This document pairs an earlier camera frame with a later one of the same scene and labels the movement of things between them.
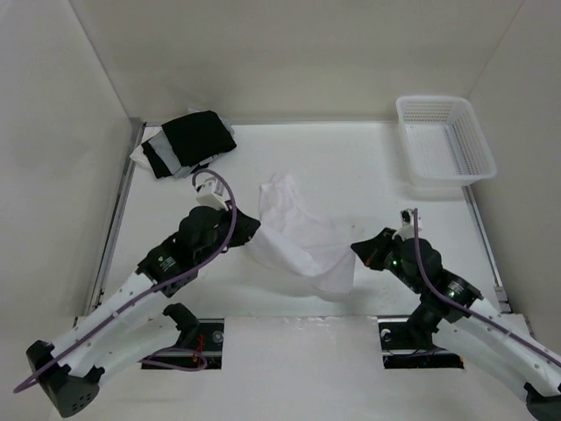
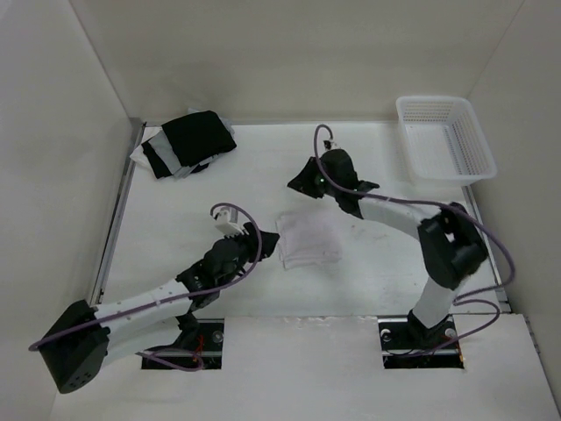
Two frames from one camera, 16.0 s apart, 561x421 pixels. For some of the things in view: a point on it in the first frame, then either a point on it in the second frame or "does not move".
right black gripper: (366, 247) → (303, 181)
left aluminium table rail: (96, 295) does not move
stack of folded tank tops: (179, 146) does not move
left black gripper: (245, 229) → (267, 240)
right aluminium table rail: (501, 296) does not move
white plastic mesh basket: (444, 143) does not move
